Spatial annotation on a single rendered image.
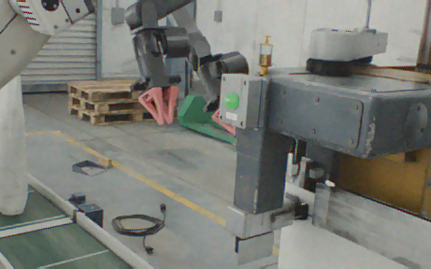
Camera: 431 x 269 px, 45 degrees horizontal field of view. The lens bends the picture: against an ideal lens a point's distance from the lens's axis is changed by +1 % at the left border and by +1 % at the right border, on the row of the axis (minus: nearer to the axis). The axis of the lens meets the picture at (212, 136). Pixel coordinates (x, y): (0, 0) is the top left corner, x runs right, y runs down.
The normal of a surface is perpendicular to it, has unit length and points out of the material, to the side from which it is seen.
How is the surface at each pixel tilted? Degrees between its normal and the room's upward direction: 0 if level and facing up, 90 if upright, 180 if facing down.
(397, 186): 90
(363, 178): 90
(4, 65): 115
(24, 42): 90
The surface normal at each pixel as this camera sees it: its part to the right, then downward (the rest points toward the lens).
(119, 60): 0.63, 0.25
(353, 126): -0.78, 0.09
